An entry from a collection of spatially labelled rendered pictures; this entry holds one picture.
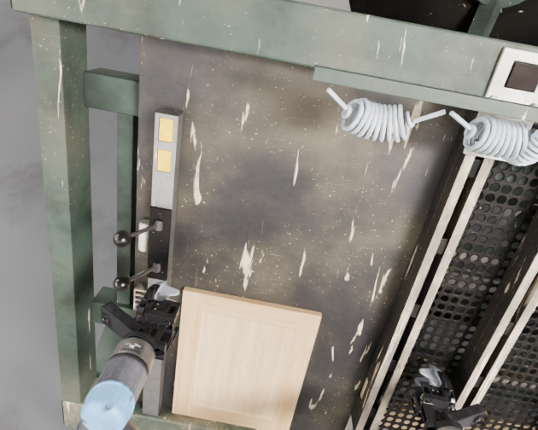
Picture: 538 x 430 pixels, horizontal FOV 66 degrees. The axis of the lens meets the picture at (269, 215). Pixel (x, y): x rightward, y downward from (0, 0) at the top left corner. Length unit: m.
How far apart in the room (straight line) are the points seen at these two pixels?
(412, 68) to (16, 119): 3.08
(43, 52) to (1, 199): 2.22
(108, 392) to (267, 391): 0.68
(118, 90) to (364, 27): 0.55
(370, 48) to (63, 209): 0.76
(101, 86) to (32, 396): 1.86
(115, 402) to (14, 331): 1.98
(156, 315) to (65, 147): 0.42
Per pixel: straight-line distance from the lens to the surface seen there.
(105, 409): 0.74
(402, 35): 0.80
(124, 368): 0.78
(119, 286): 0.99
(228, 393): 1.37
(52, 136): 1.03
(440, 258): 1.01
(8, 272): 2.85
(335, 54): 0.79
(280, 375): 1.29
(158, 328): 0.87
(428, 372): 1.23
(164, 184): 0.97
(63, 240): 1.13
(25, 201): 3.07
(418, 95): 0.66
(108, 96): 1.04
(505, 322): 1.16
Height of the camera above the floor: 2.35
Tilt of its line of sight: 59 degrees down
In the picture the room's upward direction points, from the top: 10 degrees clockwise
